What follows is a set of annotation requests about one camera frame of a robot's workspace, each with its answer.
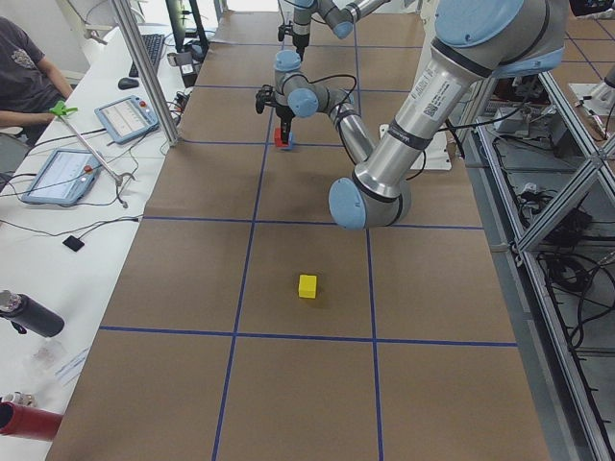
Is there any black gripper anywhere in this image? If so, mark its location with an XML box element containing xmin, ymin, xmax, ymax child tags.
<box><xmin>293</xmin><ymin>34</ymin><xmax>308</xmax><ymax>60</ymax></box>
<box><xmin>276</xmin><ymin>105</ymin><xmax>295</xmax><ymax>144</ymax></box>

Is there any aluminium frame post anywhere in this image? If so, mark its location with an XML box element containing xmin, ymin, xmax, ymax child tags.
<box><xmin>111</xmin><ymin>0</ymin><xmax>179</xmax><ymax>147</ymax></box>

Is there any red block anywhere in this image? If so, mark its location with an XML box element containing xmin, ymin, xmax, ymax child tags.
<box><xmin>274</xmin><ymin>128</ymin><xmax>282</xmax><ymax>148</ymax></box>

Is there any white pedestal column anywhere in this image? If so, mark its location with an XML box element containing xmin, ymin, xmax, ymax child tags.
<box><xmin>379</xmin><ymin>0</ymin><xmax>455</xmax><ymax>172</ymax></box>

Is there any black keyboard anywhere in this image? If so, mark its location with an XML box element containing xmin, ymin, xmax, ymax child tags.
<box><xmin>141</xmin><ymin>34</ymin><xmax>165</xmax><ymax>75</ymax></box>

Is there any near blue teach pendant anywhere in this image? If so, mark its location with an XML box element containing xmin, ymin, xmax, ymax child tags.
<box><xmin>21</xmin><ymin>149</ymin><xmax>101</xmax><ymax>206</ymax></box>

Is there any blue block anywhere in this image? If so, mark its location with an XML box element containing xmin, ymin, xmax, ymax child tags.
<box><xmin>280</xmin><ymin>133</ymin><xmax>295</xmax><ymax>151</ymax></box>

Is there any yellow block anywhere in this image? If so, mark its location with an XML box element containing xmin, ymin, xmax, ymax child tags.
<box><xmin>298</xmin><ymin>274</ymin><xmax>318</xmax><ymax>300</ymax></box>

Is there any blue teach pendant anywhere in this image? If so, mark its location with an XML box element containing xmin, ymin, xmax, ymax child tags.
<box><xmin>94</xmin><ymin>95</ymin><xmax>159</xmax><ymax>144</ymax></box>
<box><xmin>21</xmin><ymin>149</ymin><xmax>101</xmax><ymax>206</ymax></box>

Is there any black water bottle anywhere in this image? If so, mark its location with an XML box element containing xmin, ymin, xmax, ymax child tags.
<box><xmin>1</xmin><ymin>290</ymin><xmax>64</xmax><ymax>338</ymax></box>

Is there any black computer mouse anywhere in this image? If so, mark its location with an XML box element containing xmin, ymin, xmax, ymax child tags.
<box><xmin>117</xmin><ymin>77</ymin><xmax>139</xmax><ymax>90</ymax></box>

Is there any small black square pad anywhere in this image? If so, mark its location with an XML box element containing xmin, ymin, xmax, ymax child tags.
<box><xmin>62</xmin><ymin>235</ymin><xmax>85</xmax><ymax>252</ymax></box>

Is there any red cylinder bottle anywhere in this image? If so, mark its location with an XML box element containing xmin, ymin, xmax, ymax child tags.
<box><xmin>1</xmin><ymin>402</ymin><xmax>63</xmax><ymax>442</ymax></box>

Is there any far blue teach pendant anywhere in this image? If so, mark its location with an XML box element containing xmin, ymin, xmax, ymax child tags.
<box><xmin>94</xmin><ymin>95</ymin><xmax>159</xmax><ymax>144</ymax></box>

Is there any green handled reacher stick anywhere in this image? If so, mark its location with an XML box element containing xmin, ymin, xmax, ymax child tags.
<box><xmin>49</xmin><ymin>100</ymin><xmax>135</xmax><ymax>209</ymax></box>

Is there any seated person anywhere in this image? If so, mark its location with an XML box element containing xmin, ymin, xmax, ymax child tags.
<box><xmin>1</xmin><ymin>17</ymin><xmax>73</xmax><ymax>146</ymax></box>

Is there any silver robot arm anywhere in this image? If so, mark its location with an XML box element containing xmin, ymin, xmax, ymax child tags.
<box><xmin>278</xmin><ymin>0</ymin><xmax>386</xmax><ymax>59</ymax></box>
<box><xmin>256</xmin><ymin>1</ymin><xmax>569</xmax><ymax>230</ymax></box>

